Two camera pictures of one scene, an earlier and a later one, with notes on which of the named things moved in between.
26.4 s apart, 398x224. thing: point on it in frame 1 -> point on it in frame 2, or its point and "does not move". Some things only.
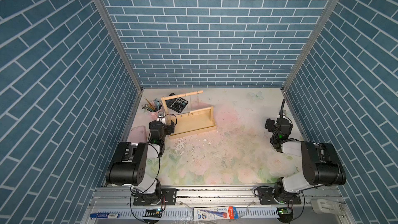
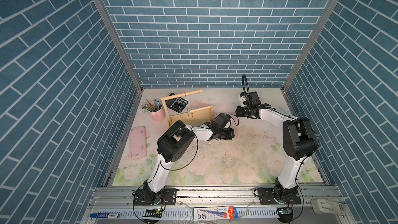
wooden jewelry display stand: (192, 122) does not move
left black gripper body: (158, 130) -> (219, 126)
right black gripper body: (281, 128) -> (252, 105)
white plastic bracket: (325, 206) does not move
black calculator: (177, 104) does not move
